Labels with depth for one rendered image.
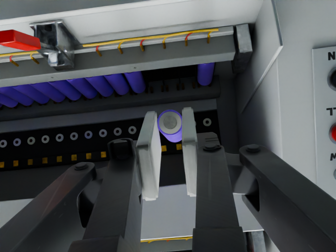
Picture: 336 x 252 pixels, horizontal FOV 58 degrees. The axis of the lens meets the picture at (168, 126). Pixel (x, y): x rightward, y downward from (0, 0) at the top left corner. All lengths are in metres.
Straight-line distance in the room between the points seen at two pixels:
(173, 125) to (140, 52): 0.11
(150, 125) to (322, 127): 0.15
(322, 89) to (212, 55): 0.10
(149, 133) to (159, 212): 0.13
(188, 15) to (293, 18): 0.08
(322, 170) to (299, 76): 0.08
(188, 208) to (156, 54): 0.14
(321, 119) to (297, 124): 0.02
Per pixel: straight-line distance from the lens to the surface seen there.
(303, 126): 0.27
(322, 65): 0.27
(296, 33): 0.26
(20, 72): 0.33
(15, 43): 0.22
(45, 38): 0.29
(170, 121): 0.20
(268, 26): 0.26
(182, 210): 0.28
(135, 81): 0.34
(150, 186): 0.15
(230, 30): 0.30
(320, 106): 0.27
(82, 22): 0.28
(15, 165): 0.47
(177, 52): 0.29
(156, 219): 0.28
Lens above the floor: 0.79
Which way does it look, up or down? 9 degrees up
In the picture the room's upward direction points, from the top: 173 degrees clockwise
